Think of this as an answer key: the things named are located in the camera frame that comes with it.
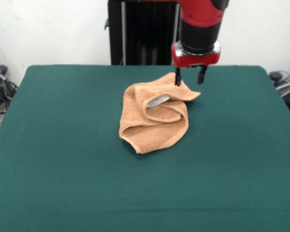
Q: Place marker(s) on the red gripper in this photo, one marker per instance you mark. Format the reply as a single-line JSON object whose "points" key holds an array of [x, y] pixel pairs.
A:
{"points": [[195, 60]]}

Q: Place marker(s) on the tan terry towel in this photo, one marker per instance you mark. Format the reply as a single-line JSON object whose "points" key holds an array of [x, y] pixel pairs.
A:
{"points": [[140, 96]]}

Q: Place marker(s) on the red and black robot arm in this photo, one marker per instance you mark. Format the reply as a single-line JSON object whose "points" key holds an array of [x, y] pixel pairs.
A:
{"points": [[200, 31]]}

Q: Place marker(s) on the dark green table cloth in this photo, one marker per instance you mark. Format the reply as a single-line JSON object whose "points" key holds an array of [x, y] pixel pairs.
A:
{"points": [[62, 169]]}

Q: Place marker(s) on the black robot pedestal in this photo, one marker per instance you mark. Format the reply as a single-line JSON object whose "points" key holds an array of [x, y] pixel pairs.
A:
{"points": [[147, 29]]}

